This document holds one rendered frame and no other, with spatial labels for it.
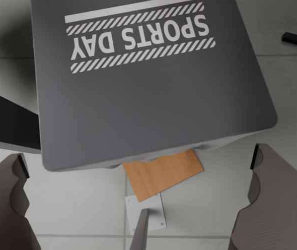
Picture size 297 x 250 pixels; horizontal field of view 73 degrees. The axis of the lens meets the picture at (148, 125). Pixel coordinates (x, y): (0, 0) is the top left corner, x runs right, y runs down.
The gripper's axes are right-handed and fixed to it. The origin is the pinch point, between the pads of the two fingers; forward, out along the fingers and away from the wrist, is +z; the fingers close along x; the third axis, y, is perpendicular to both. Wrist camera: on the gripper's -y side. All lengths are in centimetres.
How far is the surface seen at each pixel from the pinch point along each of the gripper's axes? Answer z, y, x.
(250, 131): 21.7, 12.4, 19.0
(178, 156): 94, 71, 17
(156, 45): 33.8, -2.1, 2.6
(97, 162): 18.8, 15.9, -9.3
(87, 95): 27.0, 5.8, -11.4
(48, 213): 75, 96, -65
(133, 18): 38.3, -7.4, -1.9
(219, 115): 23.7, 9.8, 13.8
